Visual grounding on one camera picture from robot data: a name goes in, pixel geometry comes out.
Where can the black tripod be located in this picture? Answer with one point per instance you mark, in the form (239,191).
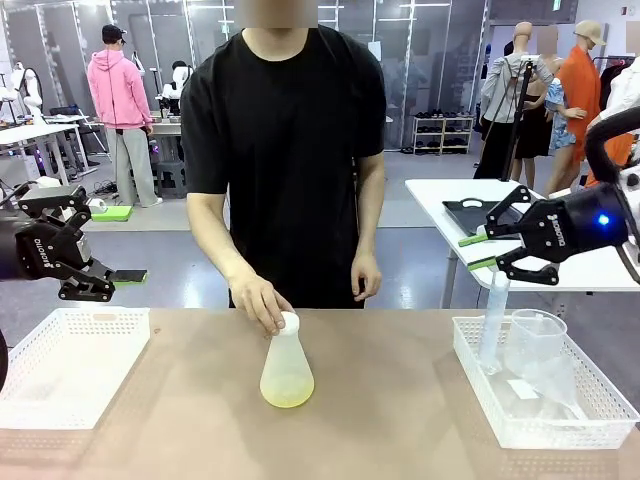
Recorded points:
(517,115)

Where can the white label sticker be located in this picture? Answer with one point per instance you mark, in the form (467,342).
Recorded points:
(517,387)

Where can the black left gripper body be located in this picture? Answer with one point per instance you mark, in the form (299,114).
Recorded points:
(50,250)

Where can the white background desk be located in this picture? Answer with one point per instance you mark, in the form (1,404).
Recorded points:
(40,131)

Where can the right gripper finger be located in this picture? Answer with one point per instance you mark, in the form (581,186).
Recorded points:
(500,231)
(525,267)

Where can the white round flask cap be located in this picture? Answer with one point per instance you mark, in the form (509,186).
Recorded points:
(291,322)

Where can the grey plastic stool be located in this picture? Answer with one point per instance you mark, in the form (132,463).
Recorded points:
(170,177)

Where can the translucent plastic funnel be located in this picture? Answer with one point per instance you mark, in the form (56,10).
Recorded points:
(555,395)

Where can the white and black robot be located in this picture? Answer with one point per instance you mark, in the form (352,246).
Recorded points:
(175,85)

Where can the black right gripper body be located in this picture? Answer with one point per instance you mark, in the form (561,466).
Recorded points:
(575,225)

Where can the orange garment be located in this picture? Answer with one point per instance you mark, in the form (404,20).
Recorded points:
(617,150)

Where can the black plastic tray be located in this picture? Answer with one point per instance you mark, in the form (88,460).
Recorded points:
(465,212)

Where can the person in black t-shirt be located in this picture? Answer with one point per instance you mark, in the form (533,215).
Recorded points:
(285,150)

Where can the person's left hand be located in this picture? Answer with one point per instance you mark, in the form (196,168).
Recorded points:
(365,277)

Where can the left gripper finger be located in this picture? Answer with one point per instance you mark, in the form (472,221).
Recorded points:
(55,205)
(90,285)

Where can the clear plastic graduated cylinder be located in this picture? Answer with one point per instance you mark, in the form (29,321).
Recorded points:
(495,320)

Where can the white jacket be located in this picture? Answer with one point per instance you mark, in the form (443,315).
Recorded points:
(622,90)

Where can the person's right forearm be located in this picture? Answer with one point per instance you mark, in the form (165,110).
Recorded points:
(220,240)

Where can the person's left forearm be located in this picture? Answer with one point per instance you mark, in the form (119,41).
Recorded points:
(370,225)

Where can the mannequin in grey shirt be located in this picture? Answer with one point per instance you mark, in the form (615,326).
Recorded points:
(500,85)

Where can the clear plastic beaker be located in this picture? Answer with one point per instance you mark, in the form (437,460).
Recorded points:
(537,345)

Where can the white shoe rack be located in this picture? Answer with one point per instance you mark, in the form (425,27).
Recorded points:
(442,132)

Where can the person in pink hoodie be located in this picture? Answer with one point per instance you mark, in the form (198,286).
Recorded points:
(120,85)

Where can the white background workbench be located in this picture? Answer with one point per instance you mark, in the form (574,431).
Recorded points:
(165,127)

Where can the mannequin in blue floral dress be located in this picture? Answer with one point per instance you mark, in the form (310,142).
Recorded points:
(560,120)

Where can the white perforated plastic basket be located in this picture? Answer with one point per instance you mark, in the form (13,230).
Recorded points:
(60,370)
(500,425)

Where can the person's right hand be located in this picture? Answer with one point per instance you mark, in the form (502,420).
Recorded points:
(257,300)

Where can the white side table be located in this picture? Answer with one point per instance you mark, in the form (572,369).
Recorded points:
(435,210)

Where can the translucent plastic conical flask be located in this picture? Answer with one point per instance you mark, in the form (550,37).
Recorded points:
(287,370)

